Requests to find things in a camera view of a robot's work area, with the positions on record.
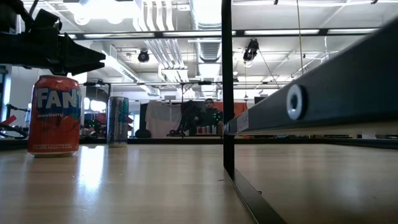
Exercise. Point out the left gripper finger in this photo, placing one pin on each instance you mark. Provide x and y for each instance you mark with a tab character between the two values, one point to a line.
82	51
81	68

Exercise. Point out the red Fanta strawberry can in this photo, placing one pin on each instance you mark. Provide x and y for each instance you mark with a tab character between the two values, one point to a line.
54	124

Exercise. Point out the slim teal patterned can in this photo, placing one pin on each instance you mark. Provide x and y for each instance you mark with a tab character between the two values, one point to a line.
118	124

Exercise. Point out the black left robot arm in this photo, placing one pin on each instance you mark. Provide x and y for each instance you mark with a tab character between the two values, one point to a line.
9	18

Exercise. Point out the red angled bar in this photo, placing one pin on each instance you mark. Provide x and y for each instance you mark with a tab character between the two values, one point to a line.
9	119

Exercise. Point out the black floor stand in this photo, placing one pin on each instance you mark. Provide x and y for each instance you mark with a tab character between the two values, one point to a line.
143	132

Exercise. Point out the white hanging cloth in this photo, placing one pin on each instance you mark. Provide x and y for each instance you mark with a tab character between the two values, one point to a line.
161	119

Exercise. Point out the person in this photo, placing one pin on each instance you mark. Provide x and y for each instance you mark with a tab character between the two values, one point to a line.
209	118

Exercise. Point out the orange panel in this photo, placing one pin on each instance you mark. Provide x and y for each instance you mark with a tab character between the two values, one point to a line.
241	109

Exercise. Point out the white paper label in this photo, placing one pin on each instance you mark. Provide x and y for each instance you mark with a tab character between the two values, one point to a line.
243	122

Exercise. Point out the white round bolt washer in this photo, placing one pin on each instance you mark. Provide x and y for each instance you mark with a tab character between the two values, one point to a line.
295	115

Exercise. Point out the black round ceiling camera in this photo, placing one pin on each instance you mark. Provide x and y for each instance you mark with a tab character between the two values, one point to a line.
143	56

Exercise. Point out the black aluminium rig frame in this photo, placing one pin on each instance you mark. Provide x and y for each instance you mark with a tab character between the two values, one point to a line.
155	141

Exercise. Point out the black overhead camera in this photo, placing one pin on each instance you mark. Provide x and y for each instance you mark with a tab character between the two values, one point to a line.
251	49

